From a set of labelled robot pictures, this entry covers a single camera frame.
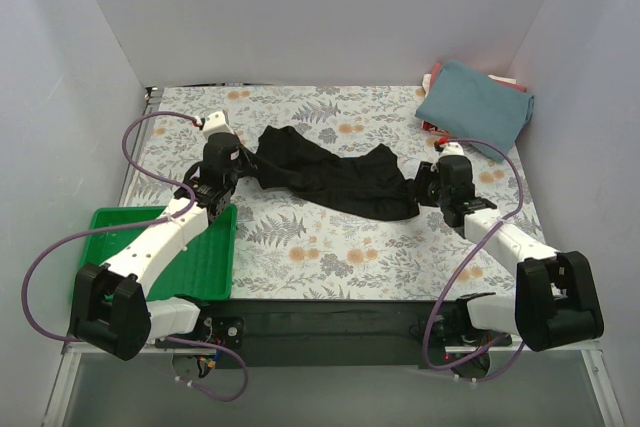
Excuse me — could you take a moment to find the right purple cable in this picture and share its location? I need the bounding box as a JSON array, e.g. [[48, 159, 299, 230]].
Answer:
[[422, 136, 525, 382]]

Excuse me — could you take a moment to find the floral patterned table mat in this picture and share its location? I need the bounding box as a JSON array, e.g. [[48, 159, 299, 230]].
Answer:
[[126, 86, 515, 300]]

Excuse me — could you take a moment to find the folded teal t shirt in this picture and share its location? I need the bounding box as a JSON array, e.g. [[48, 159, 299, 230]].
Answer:
[[415, 60, 534, 162]]

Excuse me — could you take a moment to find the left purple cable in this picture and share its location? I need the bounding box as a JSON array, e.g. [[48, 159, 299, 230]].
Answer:
[[21, 112, 250, 403]]

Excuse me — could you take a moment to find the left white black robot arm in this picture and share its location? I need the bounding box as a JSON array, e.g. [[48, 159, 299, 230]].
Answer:
[[69, 131, 247, 360]]

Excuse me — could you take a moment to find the green plastic tray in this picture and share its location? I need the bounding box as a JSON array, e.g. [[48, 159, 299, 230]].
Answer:
[[79, 205, 237, 301]]

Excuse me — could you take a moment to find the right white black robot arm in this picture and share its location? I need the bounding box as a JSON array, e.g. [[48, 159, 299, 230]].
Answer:
[[415, 155, 604, 352]]

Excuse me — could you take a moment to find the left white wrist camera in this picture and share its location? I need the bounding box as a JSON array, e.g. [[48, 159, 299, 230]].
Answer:
[[201, 110, 234, 139]]

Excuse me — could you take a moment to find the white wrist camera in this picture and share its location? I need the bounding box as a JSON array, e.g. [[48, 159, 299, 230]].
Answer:
[[201, 110, 234, 139], [434, 138, 465, 158]]

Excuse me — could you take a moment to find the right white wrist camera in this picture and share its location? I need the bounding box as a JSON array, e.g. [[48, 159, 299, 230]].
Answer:
[[434, 138, 465, 158]]

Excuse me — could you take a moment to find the black t shirt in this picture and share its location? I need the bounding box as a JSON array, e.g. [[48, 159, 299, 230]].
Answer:
[[247, 126, 420, 222]]

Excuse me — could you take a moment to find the purple cable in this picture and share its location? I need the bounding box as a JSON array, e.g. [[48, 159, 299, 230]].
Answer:
[[422, 136, 525, 382], [21, 112, 250, 403]]

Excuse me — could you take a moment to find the folded red t shirt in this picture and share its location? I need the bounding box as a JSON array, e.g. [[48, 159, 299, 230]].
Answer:
[[422, 62, 528, 137]]

